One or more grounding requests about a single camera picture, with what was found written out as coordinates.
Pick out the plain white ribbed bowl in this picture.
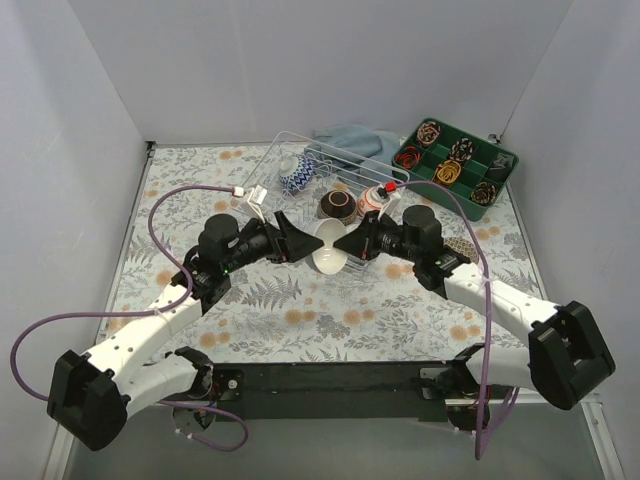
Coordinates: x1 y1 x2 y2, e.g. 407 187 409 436
309 218 348 275

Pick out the brown floral pattern bowl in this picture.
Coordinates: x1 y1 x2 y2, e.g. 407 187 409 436
444 237 479 264

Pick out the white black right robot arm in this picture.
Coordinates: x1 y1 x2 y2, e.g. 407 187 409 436
334 205 616 410

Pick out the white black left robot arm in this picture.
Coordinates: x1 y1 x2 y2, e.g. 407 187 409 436
47 211 323 451

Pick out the orange white floral bowl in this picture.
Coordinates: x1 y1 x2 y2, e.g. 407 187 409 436
357 186 386 216

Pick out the black glazed bowl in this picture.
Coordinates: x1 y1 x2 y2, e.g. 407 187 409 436
318 190 358 226

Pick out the blue white zigzag bowl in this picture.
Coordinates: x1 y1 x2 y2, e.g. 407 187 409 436
278 154 315 195

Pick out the floral patterned table mat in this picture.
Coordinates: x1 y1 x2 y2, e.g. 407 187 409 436
99 146 519 363

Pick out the red black rolled tie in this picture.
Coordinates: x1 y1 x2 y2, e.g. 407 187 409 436
395 146 421 170

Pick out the light blue cloth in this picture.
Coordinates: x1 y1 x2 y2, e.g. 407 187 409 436
313 124 400 186

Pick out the yellow rolled tie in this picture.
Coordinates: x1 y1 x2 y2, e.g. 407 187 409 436
434 160 462 187

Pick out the green compartment tray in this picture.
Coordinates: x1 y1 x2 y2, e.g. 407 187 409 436
392 117 519 221

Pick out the brown patterned rolled tie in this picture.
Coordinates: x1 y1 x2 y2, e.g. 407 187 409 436
416 120 442 148

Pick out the dark floral rolled tie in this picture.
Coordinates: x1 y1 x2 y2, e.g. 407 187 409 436
470 181 498 207

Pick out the black white rolled tie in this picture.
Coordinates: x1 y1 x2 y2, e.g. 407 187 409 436
448 137 476 163

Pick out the grey folded cloth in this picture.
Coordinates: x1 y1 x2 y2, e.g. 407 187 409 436
486 152 515 182

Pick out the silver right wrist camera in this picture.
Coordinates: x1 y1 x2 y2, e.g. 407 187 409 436
376 181 401 220

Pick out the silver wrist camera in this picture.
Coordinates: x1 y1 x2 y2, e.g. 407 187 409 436
239 185 268 223
376 181 401 220

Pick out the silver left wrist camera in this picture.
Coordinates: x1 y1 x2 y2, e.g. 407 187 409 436
239 185 268 223

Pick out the white wire dish rack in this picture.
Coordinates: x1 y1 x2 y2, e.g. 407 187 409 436
244 131 409 230

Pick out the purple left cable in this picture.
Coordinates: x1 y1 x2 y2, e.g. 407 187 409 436
9 183 250 454

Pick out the purple cable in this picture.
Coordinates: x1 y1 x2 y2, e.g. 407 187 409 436
9 183 250 454
394 180 521 461

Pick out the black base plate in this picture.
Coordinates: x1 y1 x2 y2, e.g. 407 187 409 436
89 357 481 421

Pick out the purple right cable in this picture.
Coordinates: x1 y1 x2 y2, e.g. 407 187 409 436
394 180 521 461

